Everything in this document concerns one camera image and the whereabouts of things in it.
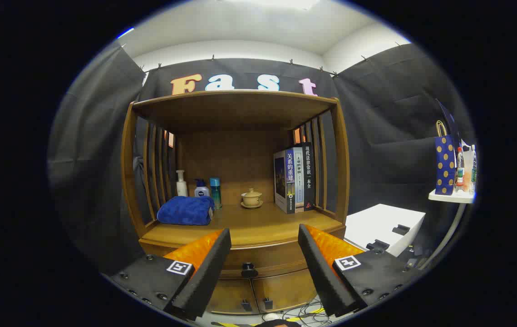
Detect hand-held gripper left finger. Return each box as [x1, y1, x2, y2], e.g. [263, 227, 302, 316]
[104, 228, 232, 321]

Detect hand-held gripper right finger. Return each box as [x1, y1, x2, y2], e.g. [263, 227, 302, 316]
[298, 223, 424, 317]

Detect wooden drawer with black knob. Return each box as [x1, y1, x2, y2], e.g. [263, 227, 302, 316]
[142, 229, 346, 279]

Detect wooden cabinet door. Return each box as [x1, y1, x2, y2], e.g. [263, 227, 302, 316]
[253, 269, 318, 313]
[206, 279, 259, 315]

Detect wooden countertop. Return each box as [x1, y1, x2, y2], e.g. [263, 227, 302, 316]
[140, 202, 346, 249]

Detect wooden cabinet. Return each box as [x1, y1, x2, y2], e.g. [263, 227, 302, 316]
[121, 89, 350, 315]

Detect blue folded towel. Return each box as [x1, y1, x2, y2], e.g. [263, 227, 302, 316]
[157, 196, 216, 226]

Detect clear blue bottle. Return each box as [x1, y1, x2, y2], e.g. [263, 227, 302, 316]
[209, 178, 222, 209]

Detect white storage box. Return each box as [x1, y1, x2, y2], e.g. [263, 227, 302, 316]
[345, 204, 426, 257]

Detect cream lidded teacup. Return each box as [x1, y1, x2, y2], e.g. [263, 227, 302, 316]
[241, 188, 262, 207]

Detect light blue spine book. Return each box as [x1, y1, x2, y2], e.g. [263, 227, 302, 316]
[294, 146, 305, 212]

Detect white book with dark cover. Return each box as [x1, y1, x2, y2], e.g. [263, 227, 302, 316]
[273, 147, 296, 214]

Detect black computer tower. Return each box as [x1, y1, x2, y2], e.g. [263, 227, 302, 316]
[399, 243, 431, 273]

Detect black spine book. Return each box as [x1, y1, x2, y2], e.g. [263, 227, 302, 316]
[302, 142, 315, 210]

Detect white side table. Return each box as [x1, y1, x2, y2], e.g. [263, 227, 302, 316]
[417, 189, 476, 272]

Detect blue gold-dotted gift bag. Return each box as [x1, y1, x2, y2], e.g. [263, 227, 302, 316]
[434, 120, 458, 196]

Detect red label water bottle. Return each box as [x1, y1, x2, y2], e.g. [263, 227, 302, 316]
[456, 147, 465, 190]

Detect floor cables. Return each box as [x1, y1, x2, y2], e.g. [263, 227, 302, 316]
[281, 300, 331, 325]

